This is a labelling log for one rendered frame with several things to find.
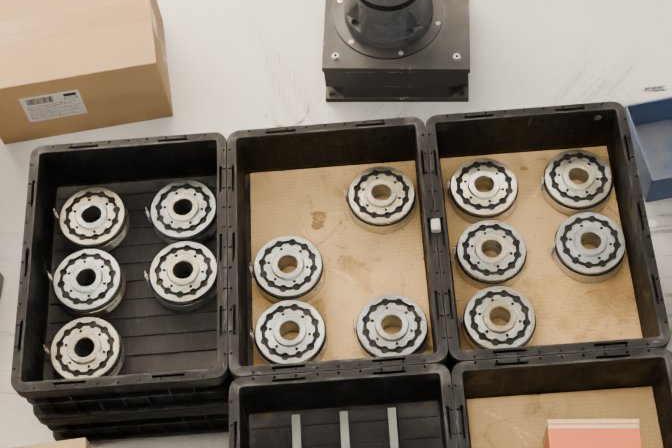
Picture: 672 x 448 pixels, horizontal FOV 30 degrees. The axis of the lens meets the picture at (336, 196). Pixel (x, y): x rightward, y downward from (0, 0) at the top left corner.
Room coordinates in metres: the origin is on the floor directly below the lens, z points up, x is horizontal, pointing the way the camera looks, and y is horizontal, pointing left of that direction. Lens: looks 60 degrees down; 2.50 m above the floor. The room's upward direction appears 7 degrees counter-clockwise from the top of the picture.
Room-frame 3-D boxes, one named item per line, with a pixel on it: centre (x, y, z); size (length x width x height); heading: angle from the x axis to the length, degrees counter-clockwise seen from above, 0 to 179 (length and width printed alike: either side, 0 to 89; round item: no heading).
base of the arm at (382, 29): (1.34, -0.13, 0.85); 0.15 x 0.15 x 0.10
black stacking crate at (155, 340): (0.87, 0.31, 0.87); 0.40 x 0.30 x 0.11; 177
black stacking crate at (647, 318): (0.83, -0.29, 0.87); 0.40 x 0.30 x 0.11; 177
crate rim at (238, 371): (0.85, 0.01, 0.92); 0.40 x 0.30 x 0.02; 177
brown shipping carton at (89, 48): (1.36, 0.42, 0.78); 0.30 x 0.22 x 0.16; 93
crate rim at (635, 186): (0.83, -0.29, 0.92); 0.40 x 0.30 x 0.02; 177
